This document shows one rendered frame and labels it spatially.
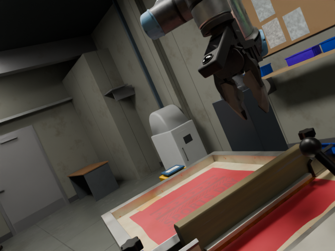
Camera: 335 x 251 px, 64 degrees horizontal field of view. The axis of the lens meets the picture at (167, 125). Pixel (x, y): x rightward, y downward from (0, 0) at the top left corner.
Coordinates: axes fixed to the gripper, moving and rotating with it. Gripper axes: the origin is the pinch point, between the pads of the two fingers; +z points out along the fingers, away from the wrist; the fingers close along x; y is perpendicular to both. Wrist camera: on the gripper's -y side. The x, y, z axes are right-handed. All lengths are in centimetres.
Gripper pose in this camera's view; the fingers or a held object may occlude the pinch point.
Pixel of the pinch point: (251, 111)
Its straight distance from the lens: 58.0
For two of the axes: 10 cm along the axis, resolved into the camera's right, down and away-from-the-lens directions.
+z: 4.4, 9.0, 0.4
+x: -6.3, 2.7, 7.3
